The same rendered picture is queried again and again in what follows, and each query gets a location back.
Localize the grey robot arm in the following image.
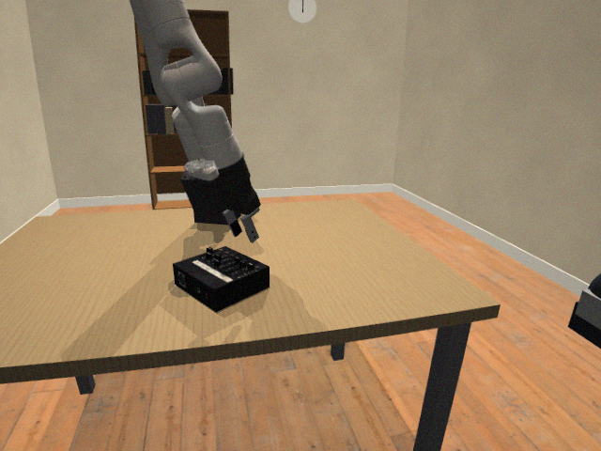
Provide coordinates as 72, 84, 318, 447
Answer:
130, 0, 233, 162

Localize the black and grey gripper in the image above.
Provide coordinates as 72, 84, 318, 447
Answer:
184, 133, 261, 243

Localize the black lighting desk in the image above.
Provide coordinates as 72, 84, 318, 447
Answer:
173, 246, 270, 312

